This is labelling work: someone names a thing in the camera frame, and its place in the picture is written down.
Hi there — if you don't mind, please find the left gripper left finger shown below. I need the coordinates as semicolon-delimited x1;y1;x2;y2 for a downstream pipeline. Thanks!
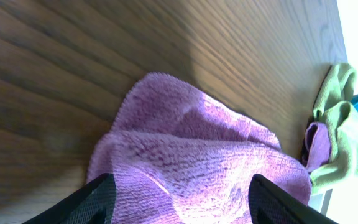
24;173;117;224

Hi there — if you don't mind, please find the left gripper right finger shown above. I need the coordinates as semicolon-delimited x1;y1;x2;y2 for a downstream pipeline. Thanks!
248;174;336;224

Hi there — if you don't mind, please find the purple microfibre cloth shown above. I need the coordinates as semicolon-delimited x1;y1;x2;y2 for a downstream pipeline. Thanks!
87;73;311;223

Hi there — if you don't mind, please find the green microfibre cloth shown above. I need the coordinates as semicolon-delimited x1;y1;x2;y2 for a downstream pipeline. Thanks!
310;63;358;195

